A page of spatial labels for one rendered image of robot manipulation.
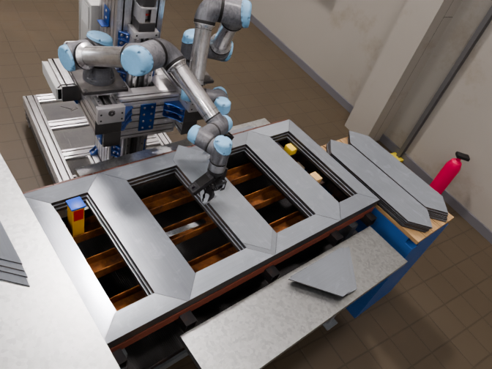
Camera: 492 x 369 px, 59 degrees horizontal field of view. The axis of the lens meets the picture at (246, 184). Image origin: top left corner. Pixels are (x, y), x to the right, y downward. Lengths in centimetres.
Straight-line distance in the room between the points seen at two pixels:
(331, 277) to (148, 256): 81
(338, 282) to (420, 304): 139
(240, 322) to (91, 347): 66
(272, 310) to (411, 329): 149
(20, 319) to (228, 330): 76
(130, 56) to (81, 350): 107
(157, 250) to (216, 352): 45
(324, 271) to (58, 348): 117
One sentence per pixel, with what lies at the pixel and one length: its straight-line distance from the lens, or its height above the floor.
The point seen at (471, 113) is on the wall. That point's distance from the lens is 412.
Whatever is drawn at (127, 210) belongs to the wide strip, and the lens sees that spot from 191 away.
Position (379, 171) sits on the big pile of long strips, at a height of 85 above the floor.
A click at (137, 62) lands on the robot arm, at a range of 180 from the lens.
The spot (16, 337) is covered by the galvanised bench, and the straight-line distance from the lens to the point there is 140.
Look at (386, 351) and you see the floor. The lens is 300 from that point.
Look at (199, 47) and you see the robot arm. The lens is 204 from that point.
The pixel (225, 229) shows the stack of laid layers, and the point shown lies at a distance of 195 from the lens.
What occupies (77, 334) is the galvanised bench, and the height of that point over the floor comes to 105.
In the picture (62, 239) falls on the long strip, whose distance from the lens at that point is 181.
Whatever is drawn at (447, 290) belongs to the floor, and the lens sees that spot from 359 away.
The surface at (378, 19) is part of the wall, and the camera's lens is 464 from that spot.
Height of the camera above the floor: 228
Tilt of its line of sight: 41 degrees down
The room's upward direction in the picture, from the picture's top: 20 degrees clockwise
